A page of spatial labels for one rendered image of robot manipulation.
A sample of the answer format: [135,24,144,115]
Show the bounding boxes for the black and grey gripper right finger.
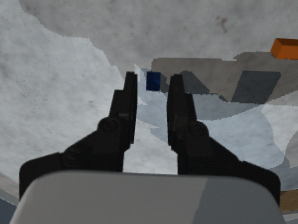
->
[166,74,281,208]

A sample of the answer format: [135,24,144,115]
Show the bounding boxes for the small blue block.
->
[146,72,161,91]

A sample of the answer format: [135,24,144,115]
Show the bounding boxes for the orange rod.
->
[270,38,298,60]

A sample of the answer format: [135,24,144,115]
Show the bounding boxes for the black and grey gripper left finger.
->
[19,72,138,202]

